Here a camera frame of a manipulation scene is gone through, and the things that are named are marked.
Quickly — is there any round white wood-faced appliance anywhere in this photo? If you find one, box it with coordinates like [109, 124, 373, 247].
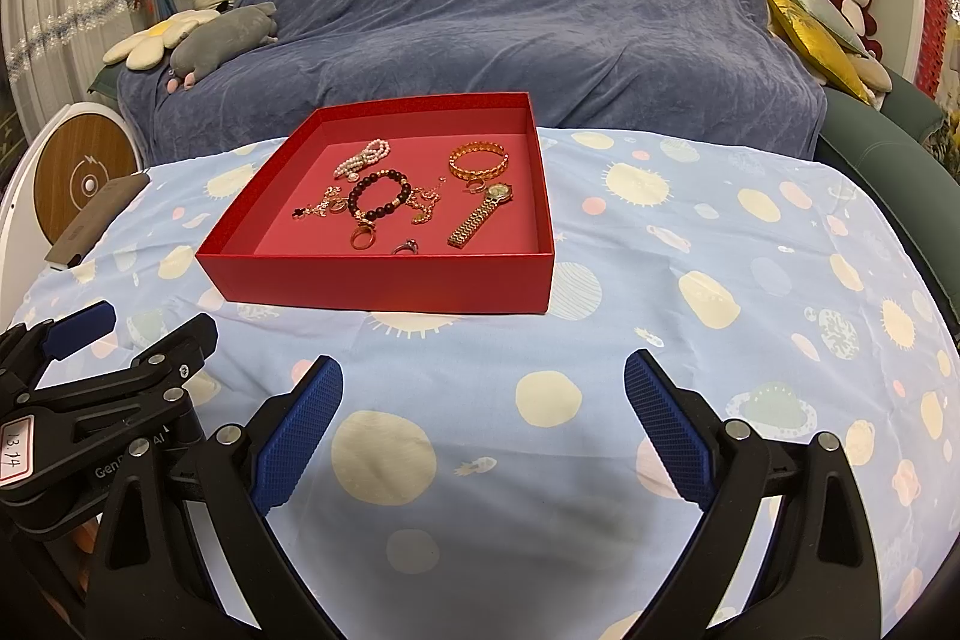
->
[0, 104, 143, 281]

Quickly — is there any green sofa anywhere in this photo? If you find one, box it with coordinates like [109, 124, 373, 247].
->
[731, 0, 960, 191]

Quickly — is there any black clover gold chain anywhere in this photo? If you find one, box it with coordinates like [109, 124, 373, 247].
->
[292, 186, 350, 220]

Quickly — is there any dark bead bracelet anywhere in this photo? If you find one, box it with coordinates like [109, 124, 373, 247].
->
[349, 170, 417, 225]

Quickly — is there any flower shaped pillow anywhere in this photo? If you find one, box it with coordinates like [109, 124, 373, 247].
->
[103, 8, 218, 71]

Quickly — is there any brown flat case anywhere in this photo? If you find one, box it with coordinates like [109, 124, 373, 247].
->
[45, 171, 151, 270]

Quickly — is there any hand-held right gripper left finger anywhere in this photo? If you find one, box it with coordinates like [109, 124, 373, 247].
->
[84, 355, 346, 640]

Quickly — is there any red jewelry box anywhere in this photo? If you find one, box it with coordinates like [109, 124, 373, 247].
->
[195, 91, 556, 315]

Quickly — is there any grey plush animal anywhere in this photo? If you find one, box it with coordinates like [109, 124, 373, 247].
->
[166, 2, 280, 92]

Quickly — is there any gold wrist watch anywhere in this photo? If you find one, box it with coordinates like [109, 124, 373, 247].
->
[448, 181, 517, 250]

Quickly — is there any blue sofa blanket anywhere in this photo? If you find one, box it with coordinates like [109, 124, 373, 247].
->
[116, 0, 830, 165]

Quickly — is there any gold link chain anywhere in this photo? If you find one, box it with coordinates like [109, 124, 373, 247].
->
[409, 179, 447, 227]

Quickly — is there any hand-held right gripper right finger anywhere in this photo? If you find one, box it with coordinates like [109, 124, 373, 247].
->
[624, 349, 901, 640]

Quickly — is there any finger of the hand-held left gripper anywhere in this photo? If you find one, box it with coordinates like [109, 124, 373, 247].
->
[0, 301, 117, 401]
[15, 312, 220, 410]

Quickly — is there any gold bangle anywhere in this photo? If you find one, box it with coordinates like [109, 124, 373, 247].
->
[448, 141, 512, 180]

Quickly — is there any grey satin cushion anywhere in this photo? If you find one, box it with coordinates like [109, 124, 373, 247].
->
[769, 0, 875, 58]

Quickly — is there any red garland strip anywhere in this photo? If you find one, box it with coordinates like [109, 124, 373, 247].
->
[916, 0, 957, 101]

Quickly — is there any light blue printed cloth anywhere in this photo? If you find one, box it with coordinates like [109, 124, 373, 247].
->
[0, 126, 960, 640]

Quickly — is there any yellow cushion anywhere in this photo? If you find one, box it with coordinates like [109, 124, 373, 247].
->
[761, 0, 878, 105]

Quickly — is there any pearl bracelet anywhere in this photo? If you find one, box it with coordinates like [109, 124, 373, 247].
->
[334, 137, 392, 180]

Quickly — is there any white sheer curtain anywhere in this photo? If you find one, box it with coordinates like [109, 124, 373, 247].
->
[0, 0, 162, 146]

